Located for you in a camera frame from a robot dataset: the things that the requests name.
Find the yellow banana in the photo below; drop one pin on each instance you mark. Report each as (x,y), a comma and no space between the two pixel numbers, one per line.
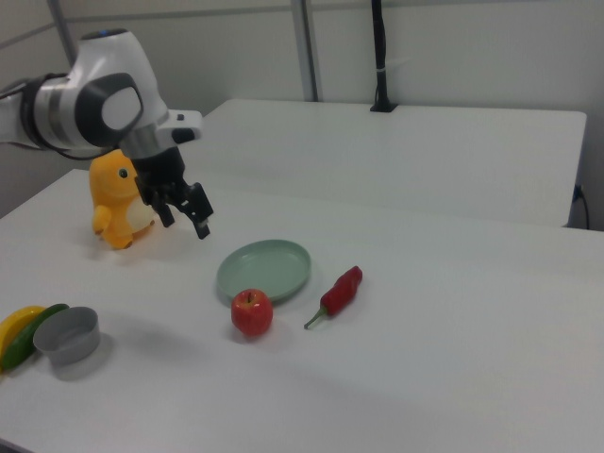
(14,321)

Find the grey bowl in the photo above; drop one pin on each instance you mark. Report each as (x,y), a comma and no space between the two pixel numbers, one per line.
(71,349)

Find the red apple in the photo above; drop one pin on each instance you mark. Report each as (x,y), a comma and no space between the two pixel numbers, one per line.
(252,313)

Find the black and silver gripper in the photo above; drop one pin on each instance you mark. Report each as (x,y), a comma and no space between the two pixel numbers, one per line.
(158,172)

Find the yellow plush dinosaur toy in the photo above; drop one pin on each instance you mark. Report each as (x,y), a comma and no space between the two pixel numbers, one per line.
(111,189)

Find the red chili pepper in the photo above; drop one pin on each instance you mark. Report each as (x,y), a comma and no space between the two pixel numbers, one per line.
(342,290)

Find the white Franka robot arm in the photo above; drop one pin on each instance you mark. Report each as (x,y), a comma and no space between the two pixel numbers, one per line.
(108,61)

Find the pale green plate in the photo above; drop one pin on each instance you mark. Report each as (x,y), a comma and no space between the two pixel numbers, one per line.
(264,269)

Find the grey partition post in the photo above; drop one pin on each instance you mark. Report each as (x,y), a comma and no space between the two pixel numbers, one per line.
(61,28)
(307,47)

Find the green cucumber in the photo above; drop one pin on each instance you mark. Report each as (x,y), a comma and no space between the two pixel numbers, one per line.
(14,354)

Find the black camera stand pole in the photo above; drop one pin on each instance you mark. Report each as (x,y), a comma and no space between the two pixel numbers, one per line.
(380,47)

